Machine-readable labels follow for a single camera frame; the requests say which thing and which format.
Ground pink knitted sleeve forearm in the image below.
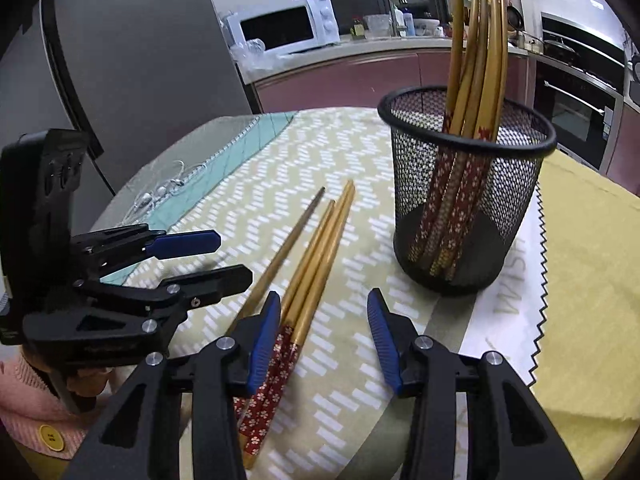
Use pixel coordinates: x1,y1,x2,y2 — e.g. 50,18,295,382
1,350,116,460

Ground pink kitchen cabinets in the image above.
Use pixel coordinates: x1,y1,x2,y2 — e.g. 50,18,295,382
250,49,639,194

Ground left hand with bandage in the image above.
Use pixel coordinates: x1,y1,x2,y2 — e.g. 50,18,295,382
21,346,113,414

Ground teal checked mat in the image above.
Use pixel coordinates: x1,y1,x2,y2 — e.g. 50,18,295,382
92,112,295,288

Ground yellow cloth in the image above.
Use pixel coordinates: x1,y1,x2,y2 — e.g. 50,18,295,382
533,152,639,479

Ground patterned beige white tablecloth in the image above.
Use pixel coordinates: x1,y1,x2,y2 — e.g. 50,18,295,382
114,105,549,480

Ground silver refrigerator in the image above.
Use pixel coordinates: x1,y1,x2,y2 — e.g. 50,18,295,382
1,0,250,232

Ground clear plastic bag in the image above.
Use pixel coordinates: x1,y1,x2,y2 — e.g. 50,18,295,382
230,38,280,74

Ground black mesh utensil holder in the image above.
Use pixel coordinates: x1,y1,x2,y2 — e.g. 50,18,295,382
378,86,556,297

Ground white microwave oven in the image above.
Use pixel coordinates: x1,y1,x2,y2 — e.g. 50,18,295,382
222,0,341,55

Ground black built-in oven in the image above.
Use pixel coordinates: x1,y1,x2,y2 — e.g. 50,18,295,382
534,58,624,174

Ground clear measuring jug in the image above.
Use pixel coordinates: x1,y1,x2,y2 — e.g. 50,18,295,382
364,14,392,39

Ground rice cooker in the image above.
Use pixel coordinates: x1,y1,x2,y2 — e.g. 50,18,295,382
628,51,640,106

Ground range hood and stove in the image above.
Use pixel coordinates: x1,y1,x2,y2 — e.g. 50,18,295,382
541,13,625,93

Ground white earphones cable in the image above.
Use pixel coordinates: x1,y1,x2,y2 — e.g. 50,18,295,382
119,159,208,226

